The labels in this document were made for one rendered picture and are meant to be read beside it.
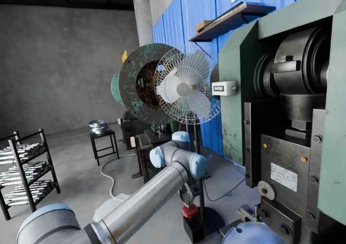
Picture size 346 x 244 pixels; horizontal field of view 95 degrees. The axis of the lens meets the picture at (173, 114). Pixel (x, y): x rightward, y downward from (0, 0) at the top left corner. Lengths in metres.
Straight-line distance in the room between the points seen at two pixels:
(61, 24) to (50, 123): 3.47
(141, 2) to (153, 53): 4.32
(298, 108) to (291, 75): 0.09
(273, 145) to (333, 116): 0.19
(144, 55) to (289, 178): 1.45
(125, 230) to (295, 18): 0.62
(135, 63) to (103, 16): 5.81
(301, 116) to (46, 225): 0.66
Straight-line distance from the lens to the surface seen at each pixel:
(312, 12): 0.50
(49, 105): 7.16
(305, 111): 0.51
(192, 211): 0.86
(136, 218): 0.45
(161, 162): 0.61
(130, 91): 1.60
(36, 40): 7.36
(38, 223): 0.54
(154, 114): 1.65
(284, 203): 0.60
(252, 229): 0.79
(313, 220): 0.52
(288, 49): 0.49
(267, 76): 0.54
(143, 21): 5.72
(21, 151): 2.48
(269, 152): 0.56
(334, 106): 0.39
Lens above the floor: 1.35
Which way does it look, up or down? 11 degrees down
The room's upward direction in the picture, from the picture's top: 6 degrees counter-clockwise
